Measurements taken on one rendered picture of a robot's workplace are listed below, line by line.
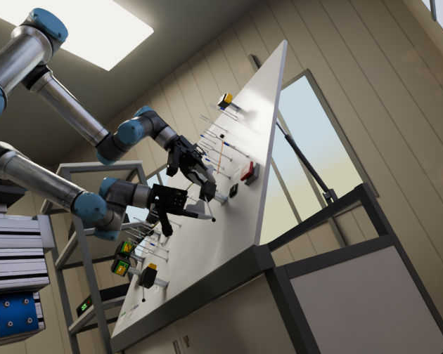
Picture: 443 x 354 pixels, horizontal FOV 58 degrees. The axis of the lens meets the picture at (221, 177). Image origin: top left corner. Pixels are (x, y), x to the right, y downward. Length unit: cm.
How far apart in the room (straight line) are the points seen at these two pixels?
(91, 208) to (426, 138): 266
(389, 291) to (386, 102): 226
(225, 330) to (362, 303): 41
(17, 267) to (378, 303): 96
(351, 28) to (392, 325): 283
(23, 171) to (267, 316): 79
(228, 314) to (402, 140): 238
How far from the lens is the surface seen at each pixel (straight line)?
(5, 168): 130
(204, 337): 138
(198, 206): 126
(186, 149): 137
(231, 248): 115
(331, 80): 359
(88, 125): 139
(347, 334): 116
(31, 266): 102
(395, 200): 325
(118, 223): 125
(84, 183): 262
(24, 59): 120
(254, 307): 114
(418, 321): 142
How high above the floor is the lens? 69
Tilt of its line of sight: 21 degrees up
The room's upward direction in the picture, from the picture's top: 22 degrees counter-clockwise
